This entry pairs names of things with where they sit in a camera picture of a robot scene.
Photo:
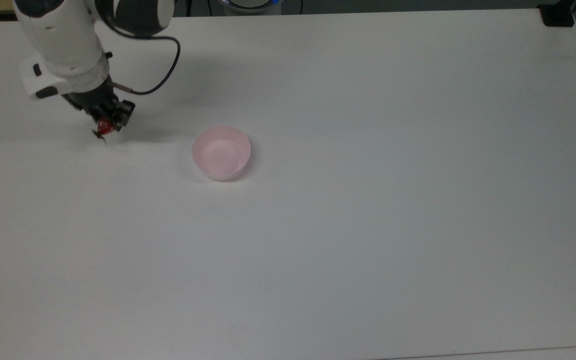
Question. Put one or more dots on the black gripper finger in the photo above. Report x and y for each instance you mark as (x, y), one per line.
(94, 117)
(124, 114)

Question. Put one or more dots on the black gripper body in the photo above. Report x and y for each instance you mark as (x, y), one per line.
(93, 97)

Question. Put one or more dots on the red strawberry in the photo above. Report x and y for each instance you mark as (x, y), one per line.
(105, 126)

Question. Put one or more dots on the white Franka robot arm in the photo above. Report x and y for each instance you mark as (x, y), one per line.
(63, 40)

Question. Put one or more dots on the pink plastic bowl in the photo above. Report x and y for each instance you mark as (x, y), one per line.
(220, 152)

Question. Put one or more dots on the black mount block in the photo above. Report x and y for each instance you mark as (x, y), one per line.
(558, 15)

